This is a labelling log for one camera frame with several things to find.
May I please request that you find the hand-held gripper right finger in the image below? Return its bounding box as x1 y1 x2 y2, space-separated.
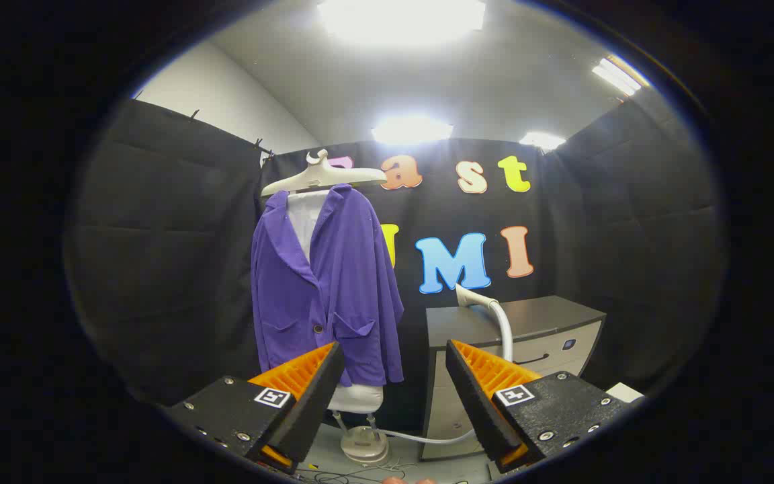
445 339 635 475

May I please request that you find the thin dark floor cable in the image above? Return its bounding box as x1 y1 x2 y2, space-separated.
296 460 421 484

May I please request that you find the white garment steamer base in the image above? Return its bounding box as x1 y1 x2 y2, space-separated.
339 425 392 465

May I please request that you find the purple corduroy jacket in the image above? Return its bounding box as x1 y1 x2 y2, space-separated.
251 184 405 388

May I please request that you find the white garment steamer head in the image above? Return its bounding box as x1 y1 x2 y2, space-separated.
455 283 499 311

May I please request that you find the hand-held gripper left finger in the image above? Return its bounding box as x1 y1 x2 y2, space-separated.
165 341 347 475

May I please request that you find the white paper sheet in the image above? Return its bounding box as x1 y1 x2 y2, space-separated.
605 382 645 405

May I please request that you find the grey garment steamer hose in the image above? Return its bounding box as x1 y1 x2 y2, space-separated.
375 298 515 446

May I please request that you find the white plastic clothes hanger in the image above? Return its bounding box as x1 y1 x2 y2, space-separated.
261 149 388 198

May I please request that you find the grey drawer cabinet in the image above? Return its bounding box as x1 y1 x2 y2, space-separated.
423 295 607 462

